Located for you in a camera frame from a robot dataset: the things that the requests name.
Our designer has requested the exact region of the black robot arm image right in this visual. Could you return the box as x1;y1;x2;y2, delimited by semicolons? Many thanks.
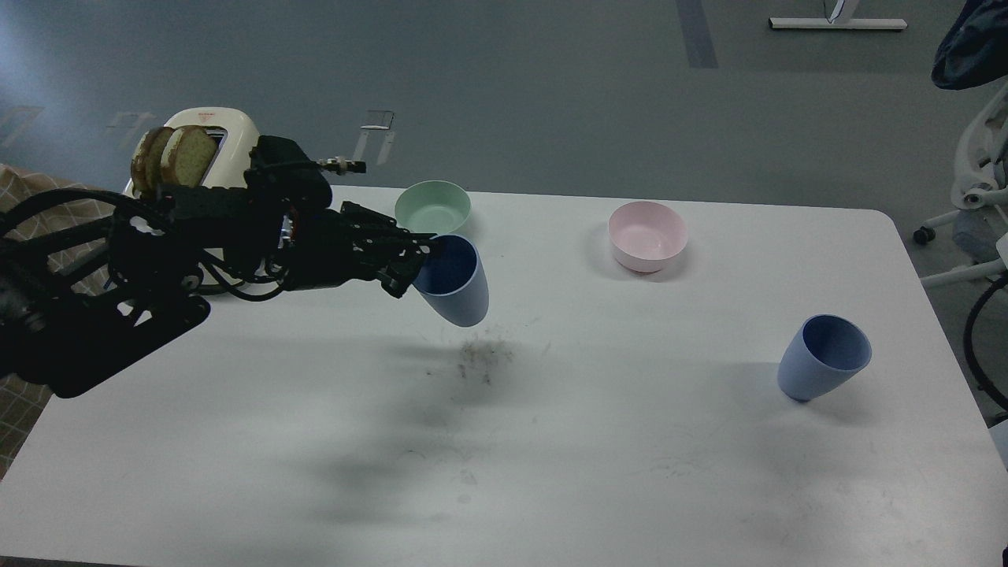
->
961;272;1007;420

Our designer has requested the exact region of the toast slice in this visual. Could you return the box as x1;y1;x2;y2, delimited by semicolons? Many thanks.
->
130;126;174;198
161;125;217;187

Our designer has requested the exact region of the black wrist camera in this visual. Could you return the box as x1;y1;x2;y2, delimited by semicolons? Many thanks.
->
243;134;368;209

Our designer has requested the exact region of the white desk foot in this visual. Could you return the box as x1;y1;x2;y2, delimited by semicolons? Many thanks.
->
768;1;908;32

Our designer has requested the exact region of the pink bowl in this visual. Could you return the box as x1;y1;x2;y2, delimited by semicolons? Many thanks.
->
607;201;690;274

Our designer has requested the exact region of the left toast slice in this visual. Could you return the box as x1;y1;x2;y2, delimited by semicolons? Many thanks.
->
130;126;174;198

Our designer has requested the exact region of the white office chair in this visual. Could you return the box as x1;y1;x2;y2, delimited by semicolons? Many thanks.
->
912;85;1007;288

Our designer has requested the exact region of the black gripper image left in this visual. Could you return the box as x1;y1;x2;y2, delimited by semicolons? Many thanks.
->
275;201;444;298

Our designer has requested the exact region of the right toast slice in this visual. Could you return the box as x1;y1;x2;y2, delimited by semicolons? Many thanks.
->
161;125;217;187

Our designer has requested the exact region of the dark blue cloth on chair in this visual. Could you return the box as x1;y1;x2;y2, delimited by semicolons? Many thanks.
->
930;1;1007;91

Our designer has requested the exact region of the green bowl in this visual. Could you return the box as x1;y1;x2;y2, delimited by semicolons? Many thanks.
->
394;180;472;235

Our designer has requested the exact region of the blue cup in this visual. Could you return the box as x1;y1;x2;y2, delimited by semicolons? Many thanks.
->
413;234;489;328
776;313;873;402

